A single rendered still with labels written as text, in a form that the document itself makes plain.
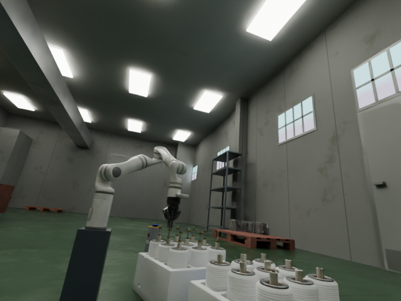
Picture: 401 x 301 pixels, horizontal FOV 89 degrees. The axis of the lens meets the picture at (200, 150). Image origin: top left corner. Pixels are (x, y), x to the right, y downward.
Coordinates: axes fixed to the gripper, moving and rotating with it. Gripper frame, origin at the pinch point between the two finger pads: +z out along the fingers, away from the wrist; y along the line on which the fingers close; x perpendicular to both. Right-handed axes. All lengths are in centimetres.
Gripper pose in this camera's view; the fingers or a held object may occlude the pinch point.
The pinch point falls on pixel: (170, 224)
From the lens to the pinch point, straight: 118.4
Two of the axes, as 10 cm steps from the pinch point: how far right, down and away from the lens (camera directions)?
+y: -5.8, -3.0, -7.6
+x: 8.1, -1.0, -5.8
